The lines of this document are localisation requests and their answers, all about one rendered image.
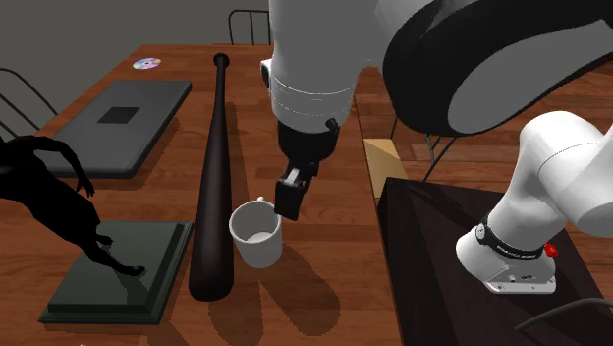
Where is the dark brown baseball bat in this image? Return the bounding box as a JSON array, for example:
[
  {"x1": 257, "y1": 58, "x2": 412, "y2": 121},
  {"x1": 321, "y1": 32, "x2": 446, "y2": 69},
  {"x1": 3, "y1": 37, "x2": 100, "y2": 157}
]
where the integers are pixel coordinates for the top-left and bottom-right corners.
[{"x1": 187, "y1": 52, "x2": 237, "y2": 303}]

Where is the dark robot stand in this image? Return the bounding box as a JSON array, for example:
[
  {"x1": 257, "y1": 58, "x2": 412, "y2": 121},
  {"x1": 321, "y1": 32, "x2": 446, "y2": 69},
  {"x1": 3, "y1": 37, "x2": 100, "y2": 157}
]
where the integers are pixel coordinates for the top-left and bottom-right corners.
[{"x1": 376, "y1": 176, "x2": 613, "y2": 346}]

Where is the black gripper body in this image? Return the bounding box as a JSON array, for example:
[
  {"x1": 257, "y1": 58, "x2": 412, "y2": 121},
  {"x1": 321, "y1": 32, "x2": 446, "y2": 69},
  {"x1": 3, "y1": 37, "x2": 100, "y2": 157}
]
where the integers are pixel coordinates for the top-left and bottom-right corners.
[{"x1": 277, "y1": 117, "x2": 342, "y2": 180}]

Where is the grey closed laptop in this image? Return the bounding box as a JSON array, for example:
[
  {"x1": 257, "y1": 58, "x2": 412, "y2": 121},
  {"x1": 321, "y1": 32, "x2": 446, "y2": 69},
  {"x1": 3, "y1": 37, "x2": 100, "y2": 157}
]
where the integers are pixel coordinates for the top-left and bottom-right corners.
[{"x1": 34, "y1": 79, "x2": 194, "y2": 180}]

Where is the black figure on green base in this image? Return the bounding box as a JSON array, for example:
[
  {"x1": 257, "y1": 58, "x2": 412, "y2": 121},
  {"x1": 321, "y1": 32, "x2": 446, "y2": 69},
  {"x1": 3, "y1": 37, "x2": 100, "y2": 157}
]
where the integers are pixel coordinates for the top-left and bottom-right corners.
[{"x1": 0, "y1": 135, "x2": 195, "y2": 326}]

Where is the white mug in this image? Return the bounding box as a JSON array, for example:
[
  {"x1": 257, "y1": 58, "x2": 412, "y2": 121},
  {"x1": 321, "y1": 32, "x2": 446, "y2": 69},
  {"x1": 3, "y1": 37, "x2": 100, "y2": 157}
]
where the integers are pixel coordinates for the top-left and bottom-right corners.
[{"x1": 228, "y1": 196, "x2": 285, "y2": 269}]

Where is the black wire chair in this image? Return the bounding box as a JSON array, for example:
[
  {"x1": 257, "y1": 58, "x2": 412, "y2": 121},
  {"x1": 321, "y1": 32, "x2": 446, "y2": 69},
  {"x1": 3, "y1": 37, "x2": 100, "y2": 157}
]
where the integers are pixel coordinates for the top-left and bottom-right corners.
[
  {"x1": 0, "y1": 67, "x2": 60, "y2": 142},
  {"x1": 388, "y1": 114, "x2": 459, "y2": 183},
  {"x1": 227, "y1": 9, "x2": 273, "y2": 47},
  {"x1": 513, "y1": 297, "x2": 613, "y2": 346}
]

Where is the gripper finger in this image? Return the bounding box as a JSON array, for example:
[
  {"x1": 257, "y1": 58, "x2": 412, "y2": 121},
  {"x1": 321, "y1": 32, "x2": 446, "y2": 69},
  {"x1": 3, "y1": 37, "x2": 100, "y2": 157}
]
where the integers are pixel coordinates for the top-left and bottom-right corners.
[
  {"x1": 303, "y1": 162, "x2": 320, "y2": 193},
  {"x1": 273, "y1": 164, "x2": 307, "y2": 222}
]

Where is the shiny compact disc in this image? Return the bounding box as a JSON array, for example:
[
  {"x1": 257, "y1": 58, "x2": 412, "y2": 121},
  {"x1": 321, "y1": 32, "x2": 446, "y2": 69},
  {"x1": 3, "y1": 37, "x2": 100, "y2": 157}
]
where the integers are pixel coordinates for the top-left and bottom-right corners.
[{"x1": 132, "y1": 56, "x2": 163, "y2": 72}]

